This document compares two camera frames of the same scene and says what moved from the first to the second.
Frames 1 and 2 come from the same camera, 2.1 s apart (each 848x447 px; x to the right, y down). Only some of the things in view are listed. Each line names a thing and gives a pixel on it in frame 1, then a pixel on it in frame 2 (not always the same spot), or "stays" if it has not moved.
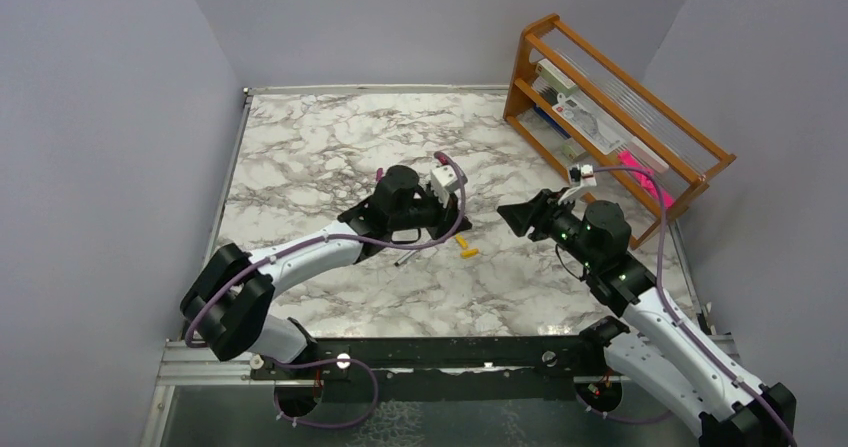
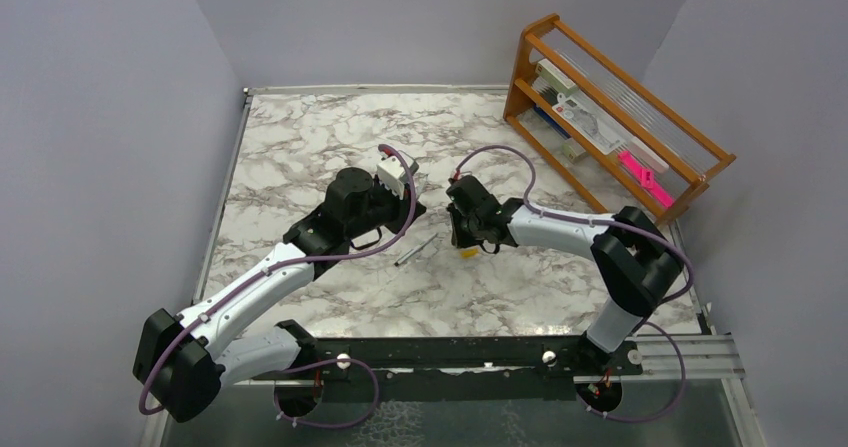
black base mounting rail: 457,369 stays
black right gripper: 536,212 → 460,240
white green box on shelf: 556,77 stays
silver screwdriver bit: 405,257 stays
